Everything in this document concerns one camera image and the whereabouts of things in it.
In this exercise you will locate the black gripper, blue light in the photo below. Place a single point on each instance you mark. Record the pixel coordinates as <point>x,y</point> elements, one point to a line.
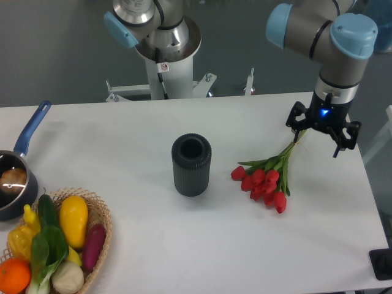
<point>327,113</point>

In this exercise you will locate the red tulip bouquet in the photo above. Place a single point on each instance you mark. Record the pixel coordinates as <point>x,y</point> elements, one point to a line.
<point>266,180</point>

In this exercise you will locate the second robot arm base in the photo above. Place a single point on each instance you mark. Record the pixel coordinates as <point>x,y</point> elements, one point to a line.
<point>159,30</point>

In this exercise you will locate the grey robot arm, blue caps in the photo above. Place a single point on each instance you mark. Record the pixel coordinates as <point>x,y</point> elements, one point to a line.
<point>342,43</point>

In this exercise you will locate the dark grey ribbed vase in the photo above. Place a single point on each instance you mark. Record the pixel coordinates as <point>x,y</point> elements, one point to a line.
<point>191,158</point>

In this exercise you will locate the black device at table edge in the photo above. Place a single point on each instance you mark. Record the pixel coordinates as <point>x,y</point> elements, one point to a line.
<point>381,263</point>

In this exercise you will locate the woven wicker basket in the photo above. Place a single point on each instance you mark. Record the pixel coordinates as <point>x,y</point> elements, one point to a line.
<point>98,213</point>

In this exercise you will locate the purple eggplant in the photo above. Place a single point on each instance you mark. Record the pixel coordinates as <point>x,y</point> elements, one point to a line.
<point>93,245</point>

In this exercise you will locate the yellow squash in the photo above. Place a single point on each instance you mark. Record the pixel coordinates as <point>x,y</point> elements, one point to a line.
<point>73,218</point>

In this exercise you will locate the yellow banana tip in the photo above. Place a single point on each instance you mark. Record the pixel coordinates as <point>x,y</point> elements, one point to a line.
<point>74,257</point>

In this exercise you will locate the dark green cucumber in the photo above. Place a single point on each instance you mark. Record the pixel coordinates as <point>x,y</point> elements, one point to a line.
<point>47,212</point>

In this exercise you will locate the beige garlic bulb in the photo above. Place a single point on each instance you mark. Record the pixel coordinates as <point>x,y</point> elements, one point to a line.
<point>68,278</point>

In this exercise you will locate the green bok choy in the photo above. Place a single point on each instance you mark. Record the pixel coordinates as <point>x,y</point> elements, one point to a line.
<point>48,250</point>

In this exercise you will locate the small yellow gourd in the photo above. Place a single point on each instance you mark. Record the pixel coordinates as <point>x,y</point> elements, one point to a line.
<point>31,218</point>

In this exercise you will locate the yellow bell pepper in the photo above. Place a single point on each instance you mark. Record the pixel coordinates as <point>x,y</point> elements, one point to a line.
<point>20,240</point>

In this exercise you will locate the orange fruit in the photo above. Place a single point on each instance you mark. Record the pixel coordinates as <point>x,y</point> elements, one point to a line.
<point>15,275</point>

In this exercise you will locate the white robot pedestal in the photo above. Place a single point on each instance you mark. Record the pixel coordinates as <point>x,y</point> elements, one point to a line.
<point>166,80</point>

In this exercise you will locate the blue-handled saucepan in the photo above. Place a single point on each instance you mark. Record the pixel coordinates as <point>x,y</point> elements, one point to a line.
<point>19,186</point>

